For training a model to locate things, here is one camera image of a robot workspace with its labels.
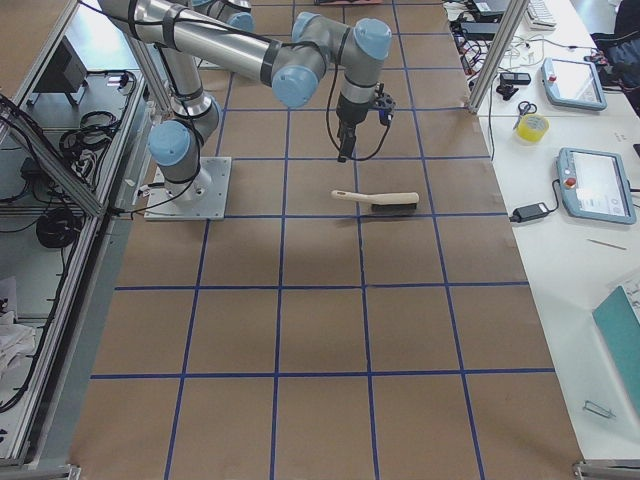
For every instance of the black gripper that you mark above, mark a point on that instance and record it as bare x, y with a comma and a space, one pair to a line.
348, 112

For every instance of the white hand brush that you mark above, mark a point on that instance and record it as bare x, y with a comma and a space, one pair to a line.
396, 202

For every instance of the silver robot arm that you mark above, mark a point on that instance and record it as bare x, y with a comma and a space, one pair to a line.
225, 12
179, 31

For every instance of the black webcam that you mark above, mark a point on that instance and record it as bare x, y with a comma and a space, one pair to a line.
509, 83

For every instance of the yellow tape roll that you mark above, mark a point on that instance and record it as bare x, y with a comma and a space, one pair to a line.
532, 127

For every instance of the black power adapter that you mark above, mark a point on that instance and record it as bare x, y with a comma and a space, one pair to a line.
529, 212

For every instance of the far teach pendant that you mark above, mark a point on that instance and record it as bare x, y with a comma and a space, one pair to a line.
573, 84

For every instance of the teach pendant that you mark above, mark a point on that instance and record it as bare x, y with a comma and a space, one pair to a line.
593, 185
573, 84

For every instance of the near teach pendant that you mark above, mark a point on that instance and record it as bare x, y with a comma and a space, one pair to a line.
593, 185

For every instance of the teal notebook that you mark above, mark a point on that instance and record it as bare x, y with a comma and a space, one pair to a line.
618, 324

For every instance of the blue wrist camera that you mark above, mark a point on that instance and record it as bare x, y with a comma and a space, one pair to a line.
385, 105

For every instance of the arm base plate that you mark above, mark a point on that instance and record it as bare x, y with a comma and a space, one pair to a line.
205, 199

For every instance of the aluminium frame post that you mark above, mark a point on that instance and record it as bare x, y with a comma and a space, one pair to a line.
502, 39

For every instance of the black handled scissors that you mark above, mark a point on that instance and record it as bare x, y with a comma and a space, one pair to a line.
526, 110

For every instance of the aluminium side frame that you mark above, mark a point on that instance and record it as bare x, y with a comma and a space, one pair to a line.
50, 215

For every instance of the metal wire clip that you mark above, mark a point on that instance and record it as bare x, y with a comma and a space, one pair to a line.
598, 409

